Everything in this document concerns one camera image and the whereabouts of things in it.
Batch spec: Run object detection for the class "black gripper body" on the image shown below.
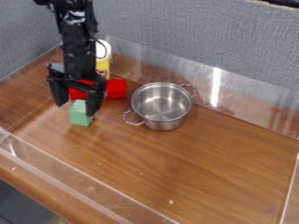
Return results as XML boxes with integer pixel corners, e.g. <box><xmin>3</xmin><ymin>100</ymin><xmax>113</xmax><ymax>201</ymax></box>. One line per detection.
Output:
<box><xmin>46</xmin><ymin>63</ymin><xmax>108</xmax><ymax>93</ymax></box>

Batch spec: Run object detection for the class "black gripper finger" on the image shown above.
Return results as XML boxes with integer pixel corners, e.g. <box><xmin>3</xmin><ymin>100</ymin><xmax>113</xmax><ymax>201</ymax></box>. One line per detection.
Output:
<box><xmin>85</xmin><ymin>89</ymin><xmax>105</xmax><ymax>116</ymax></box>
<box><xmin>47</xmin><ymin>78</ymin><xmax>69</xmax><ymax>107</ymax></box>

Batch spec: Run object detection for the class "green foam block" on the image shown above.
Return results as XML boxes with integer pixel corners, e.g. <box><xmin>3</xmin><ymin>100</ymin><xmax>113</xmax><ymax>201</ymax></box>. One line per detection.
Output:
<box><xmin>69</xmin><ymin>100</ymin><xmax>93</xmax><ymax>126</ymax></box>

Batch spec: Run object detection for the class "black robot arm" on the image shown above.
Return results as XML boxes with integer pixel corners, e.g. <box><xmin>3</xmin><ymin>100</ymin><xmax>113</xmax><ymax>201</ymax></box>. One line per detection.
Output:
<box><xmin>33</xmin><ymin>0</ymin><xmax>108</xmax><ymax>116</ymax></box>

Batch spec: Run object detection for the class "red rectangular block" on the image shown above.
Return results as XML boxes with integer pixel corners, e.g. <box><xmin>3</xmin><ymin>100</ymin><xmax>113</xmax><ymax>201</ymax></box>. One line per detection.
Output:
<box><xmin>69</xmin><ymin>79</ymin><xmax>126</xmax><ymax>100</ymax></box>

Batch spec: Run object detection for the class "yellow Play-Doh can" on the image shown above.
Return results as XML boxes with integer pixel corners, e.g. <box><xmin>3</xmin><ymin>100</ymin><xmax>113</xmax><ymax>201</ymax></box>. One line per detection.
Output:
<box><xmin>95</xmin><ymin>39</ymin><xmax>112</xmax><ymax>79</ymax></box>

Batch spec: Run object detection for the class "small steel pot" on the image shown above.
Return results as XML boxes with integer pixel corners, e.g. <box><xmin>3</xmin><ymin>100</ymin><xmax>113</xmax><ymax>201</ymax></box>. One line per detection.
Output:
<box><xmin>122</xmin><ymin>82</ymin><xmax>198</xmax><ymax>131</ymax></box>

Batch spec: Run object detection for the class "clear acrylic table barrier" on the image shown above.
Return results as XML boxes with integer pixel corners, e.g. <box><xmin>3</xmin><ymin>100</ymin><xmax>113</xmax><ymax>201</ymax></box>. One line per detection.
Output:
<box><xmin>0</xmin><ymin>38</ymin><xmax>299</xmax><ymax>224</ymax></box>

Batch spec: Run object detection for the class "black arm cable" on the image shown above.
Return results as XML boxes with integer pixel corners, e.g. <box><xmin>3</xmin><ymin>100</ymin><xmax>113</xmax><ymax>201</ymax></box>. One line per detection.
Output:
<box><xmin>87</xmin><ymin>38</ymin><xmax>108</xmax><ymax>60</ymax></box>

